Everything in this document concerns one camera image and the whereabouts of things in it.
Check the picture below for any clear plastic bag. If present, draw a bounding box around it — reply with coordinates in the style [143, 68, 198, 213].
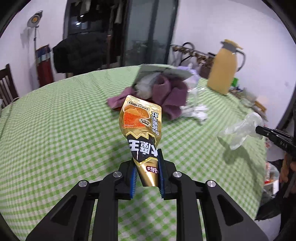
[218, 112, 263, 150]

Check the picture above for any purple towel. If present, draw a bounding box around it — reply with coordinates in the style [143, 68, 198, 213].
[107, 74, 188, 120]

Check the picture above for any gold ice cream cone wrapper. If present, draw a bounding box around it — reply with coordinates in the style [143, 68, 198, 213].
[119, 95, 162, 187]

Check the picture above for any person's right hand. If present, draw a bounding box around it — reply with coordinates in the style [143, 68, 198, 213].
[280, 153, 295, 183]

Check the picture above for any green checkered tablecloth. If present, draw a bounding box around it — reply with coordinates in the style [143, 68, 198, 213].
[1, 66, 266, 240]

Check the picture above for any crumpled white plastic wrap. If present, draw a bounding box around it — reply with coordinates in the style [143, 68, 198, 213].
[180, 87, 208, 123]

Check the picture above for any dark wooden chair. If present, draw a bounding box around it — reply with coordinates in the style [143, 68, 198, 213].
[0, 64, 19, 108]

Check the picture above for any red blue hanging cloth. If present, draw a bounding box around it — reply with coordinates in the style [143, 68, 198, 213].
[36, 45, 54, 87]

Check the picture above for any black jacket on chair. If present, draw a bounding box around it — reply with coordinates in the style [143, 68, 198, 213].
[53, 32, 107, 75]

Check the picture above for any dark glass sliding door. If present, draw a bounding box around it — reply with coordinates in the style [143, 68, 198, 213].
[122, 0, 179, 66]

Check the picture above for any floor lamp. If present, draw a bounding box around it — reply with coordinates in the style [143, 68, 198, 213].
[27, 11, 43, 51]

